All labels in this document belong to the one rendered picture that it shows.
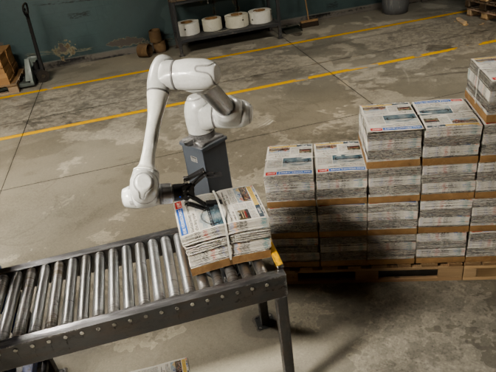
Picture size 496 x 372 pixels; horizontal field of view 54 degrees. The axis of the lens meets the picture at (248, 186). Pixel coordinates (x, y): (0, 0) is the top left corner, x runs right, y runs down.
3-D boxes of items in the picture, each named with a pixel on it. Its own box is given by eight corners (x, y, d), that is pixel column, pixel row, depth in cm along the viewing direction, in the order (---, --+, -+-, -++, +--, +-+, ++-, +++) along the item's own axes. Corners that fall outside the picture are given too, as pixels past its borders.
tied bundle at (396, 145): (357, 139, 303) (357, 105, 291) (407, 136, 300) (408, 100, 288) (365, 170, 271) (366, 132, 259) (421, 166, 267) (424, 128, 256)
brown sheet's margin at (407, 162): (357, 139, 303) (357, 132, 300) (406, 135, 299) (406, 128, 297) (366, 169, 270) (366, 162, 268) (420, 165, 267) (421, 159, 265)
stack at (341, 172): (277, 248, 354) (266, 145, 311) (446, 242, 338) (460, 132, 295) (275, 285, 321) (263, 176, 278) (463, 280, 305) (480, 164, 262)
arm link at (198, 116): (192, 124, 296) (185, 89, 285) (221, 123, 292) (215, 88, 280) (184, 136, 283) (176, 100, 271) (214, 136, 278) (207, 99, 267)
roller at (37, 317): (52, 269, 241) (49, 261, 238) (41, 340, 201) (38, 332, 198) (42, 271, 240) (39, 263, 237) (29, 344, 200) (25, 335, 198)
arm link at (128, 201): (159, 209, 213) (160, 202, 201) (123, 212, 210) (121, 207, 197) (157, 184, 215) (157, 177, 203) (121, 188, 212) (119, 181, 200)
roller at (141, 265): (145, 247, 247) (143, 239, 245) (152, 312, 208) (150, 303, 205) (135, 249, 247) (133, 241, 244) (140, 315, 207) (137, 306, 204)
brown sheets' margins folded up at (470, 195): (276, 232, 346) (269, 169, 320) (449, 225, 330) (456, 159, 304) (274, 268, 314) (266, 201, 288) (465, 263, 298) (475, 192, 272)
